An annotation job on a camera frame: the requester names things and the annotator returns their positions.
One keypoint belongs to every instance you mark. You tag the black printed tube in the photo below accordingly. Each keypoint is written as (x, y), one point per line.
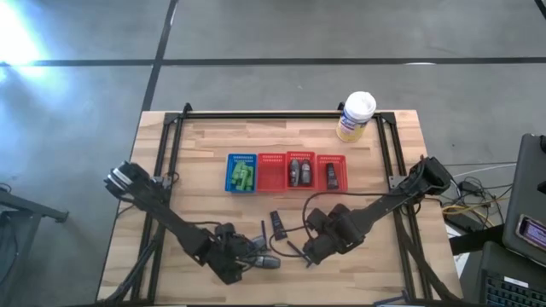
(278, 225)
(332, 177)

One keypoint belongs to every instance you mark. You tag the red plastic basket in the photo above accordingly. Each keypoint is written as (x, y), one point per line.
(341, 170)
(271, 175)
(300, 155)

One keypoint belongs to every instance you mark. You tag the phone with lit screen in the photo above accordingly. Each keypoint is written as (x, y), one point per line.
(533, 232)

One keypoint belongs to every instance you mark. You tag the black aluminium table frame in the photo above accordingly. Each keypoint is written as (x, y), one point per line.
(277, 115)

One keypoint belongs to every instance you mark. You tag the black metal stand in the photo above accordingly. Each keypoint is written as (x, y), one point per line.
(34, 209)

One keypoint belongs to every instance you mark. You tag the green rectangular box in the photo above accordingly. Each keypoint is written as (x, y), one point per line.
(247, 184)
(237, 172)
(248, 171)

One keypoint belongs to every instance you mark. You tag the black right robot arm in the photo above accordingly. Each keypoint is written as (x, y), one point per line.
(384, 204)

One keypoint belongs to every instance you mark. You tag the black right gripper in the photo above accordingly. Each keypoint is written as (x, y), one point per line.
(332, 234)

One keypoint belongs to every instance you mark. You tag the white yellow Lysol wipes canister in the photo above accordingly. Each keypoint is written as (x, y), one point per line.
(356, 117)

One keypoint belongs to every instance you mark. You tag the black keyboard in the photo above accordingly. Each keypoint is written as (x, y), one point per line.
(512, 292)

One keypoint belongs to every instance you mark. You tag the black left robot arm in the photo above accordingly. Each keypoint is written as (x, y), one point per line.
(170, 217)

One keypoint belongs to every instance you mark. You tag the black power adapter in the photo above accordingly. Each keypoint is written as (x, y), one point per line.
(470, 186)

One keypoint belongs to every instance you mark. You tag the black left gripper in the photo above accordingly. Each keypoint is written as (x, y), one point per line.
(228, 256)

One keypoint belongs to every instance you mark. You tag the blue plastic basket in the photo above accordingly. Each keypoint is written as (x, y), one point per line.
(230, 158)

